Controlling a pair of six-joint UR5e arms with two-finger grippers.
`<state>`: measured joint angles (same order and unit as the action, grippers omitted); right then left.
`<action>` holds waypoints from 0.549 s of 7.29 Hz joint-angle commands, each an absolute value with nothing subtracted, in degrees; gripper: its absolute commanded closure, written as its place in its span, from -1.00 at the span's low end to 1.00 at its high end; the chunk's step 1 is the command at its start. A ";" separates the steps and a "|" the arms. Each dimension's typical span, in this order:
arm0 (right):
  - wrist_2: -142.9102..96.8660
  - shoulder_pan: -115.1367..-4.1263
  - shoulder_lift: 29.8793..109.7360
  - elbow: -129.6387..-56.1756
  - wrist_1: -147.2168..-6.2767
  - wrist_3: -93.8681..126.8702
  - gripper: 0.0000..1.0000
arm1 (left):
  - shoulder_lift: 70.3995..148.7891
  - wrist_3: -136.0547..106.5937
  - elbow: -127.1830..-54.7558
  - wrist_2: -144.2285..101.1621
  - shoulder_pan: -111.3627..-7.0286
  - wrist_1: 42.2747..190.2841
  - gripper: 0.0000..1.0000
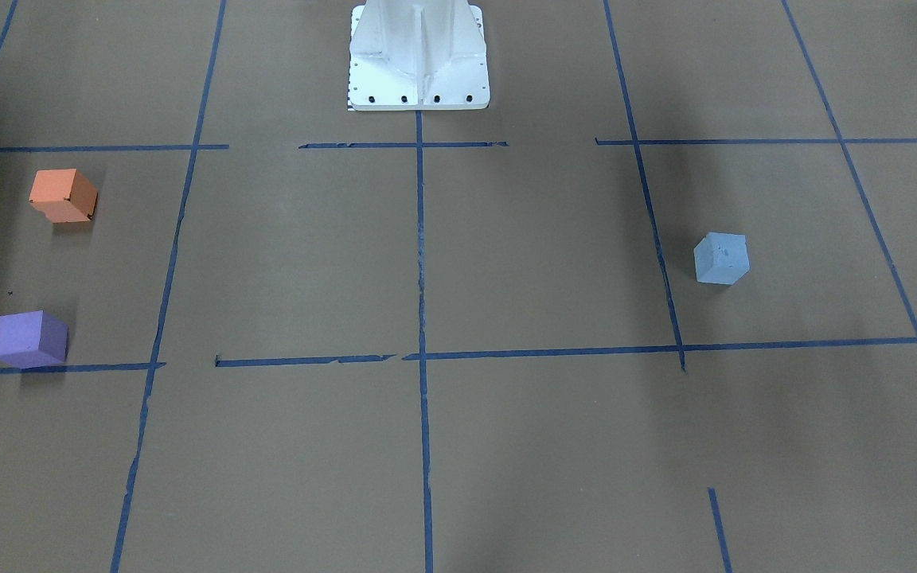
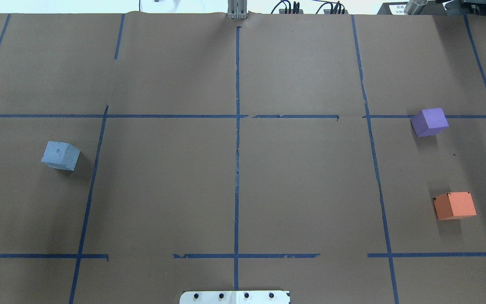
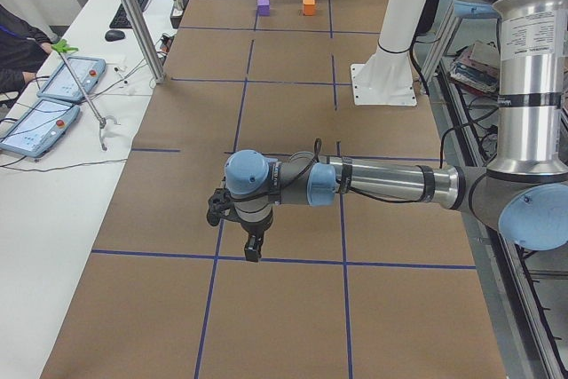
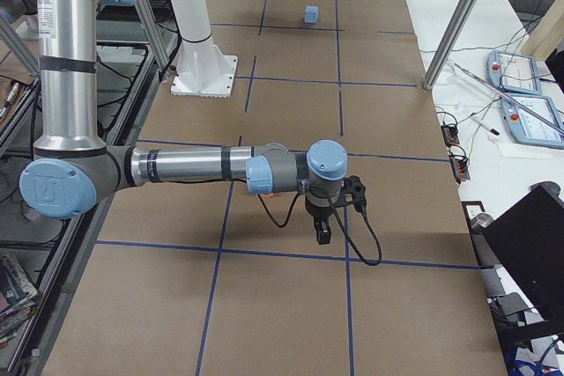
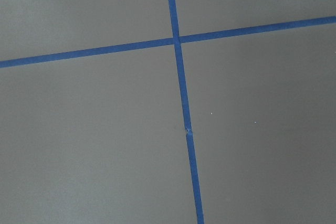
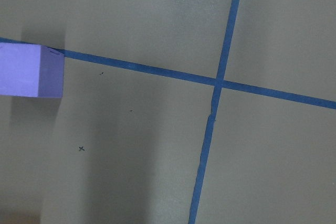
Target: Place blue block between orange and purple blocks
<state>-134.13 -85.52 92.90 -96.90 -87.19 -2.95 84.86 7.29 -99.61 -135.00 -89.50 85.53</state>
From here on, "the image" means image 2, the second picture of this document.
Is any light blue foam block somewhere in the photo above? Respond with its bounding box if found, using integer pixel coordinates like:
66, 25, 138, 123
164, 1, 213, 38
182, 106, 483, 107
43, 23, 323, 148
41, 141, 80, 171

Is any purple foam block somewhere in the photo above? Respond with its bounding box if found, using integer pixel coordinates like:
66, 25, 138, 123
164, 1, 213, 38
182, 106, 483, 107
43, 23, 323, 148
410, 107, 449, 137

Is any orange foam block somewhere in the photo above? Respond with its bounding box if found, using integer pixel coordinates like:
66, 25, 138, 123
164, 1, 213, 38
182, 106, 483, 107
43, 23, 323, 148
432, 192, 477, 220

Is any brown paper table cover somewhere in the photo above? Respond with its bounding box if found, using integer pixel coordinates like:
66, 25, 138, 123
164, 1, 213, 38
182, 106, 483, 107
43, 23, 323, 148
0, 12, 486, 304

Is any aluminium frame post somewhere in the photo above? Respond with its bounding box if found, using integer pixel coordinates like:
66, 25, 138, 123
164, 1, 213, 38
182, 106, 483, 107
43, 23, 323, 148
227, 0, 248, 20

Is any white metal base plate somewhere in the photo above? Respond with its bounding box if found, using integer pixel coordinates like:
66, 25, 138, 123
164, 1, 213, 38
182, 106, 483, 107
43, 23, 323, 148
179, 290, 291, 304

